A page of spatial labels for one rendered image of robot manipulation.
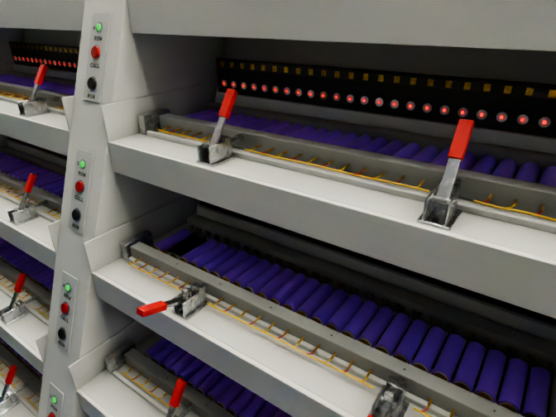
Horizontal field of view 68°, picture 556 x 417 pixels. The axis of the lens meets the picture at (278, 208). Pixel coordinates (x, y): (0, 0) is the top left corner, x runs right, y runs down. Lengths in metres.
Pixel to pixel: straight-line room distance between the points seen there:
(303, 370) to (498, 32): 0.36
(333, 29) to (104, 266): 0.46
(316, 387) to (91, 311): 0.38
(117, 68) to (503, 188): 0.49
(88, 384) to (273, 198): 0.46
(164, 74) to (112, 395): 0.49
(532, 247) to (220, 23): 0.39
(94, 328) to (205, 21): 0.48
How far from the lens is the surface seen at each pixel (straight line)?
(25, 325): 0.93
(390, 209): 0.39
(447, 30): 0.40
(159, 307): 0.51
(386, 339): 0.49
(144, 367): 0.72
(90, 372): 0.76
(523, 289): 0.37
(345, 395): 0.46
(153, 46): 0.67
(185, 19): 0.56
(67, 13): 0.77
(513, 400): 0.47
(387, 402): 0.43
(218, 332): 0.52
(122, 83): 0.64
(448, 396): 0.45
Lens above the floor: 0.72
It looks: 9 degrees down
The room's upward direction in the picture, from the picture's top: 11 degrees clockwise
